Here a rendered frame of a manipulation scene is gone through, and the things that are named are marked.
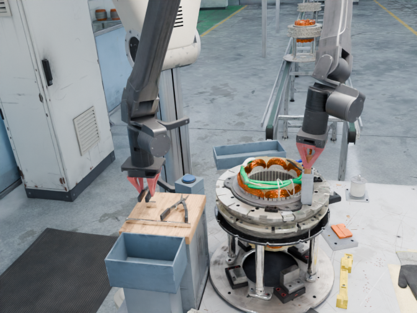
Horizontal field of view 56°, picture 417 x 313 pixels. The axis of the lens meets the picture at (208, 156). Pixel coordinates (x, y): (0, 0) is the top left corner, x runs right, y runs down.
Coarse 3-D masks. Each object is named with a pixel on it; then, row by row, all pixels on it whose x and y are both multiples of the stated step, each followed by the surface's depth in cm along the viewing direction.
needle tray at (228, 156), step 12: (240, 144) 146; (252, 144) 147; (264, 144) 148; (276, 144) 148; (216, 156) 138; (228, 156) 146; (240, 156) 137; (252, 156) 137; (276, 156) 139; (228, 168) 138
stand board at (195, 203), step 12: (156, 192) 119; (144, 204) 113; (156, 204) 112; (168, 204) 112; (192, 204) 111; (204, 204) 114; (132, 216) 108; (144, 216) 107; (156, 216) 107; (168, 216) 107; (180, 216) 106; (192, 216) 106; (132, 228) 103; (144, 228) 102; (156, 228) 102; (168, 228) 102; (180, 228) 102; (192, 228) 101
